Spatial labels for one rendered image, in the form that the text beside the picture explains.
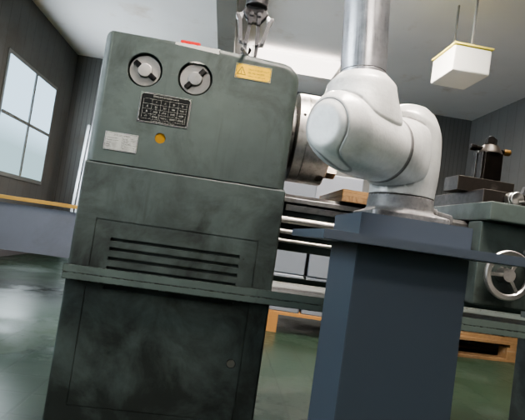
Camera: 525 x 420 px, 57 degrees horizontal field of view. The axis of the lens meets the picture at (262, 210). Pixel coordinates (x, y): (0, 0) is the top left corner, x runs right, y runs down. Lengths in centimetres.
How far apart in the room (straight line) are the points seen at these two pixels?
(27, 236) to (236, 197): 273
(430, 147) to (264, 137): 53
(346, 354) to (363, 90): 55
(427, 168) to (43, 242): 324
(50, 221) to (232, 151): 265
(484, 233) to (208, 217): 86
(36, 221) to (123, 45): 259
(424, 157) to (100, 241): 92
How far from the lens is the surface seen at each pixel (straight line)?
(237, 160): 147
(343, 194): 159
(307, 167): 165
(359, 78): 103
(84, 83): 834
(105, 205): 149
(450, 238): 113
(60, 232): 394
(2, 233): 408
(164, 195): 146
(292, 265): 378
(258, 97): 151
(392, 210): 112
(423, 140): 115
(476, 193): 176
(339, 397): 110
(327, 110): 98
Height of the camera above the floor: 72
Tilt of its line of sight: 3 degrees up
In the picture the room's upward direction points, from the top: 8 degrees clockwise
